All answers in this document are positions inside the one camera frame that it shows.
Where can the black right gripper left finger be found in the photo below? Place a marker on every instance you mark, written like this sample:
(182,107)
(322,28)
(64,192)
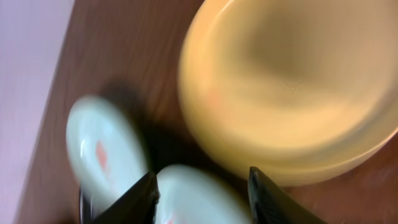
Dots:
(136,206)

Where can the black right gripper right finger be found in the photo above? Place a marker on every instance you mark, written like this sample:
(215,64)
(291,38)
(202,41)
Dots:
(272,205)

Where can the mint plate long red stain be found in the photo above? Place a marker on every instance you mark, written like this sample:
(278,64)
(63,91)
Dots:
(191,196)

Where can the mint plate small red stain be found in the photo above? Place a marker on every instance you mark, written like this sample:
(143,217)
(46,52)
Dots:
(105,152)

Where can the yellow plate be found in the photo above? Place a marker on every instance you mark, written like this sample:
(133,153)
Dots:
(303,90)

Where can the round black tray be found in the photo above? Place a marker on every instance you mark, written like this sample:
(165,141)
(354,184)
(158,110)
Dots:
(163,146)

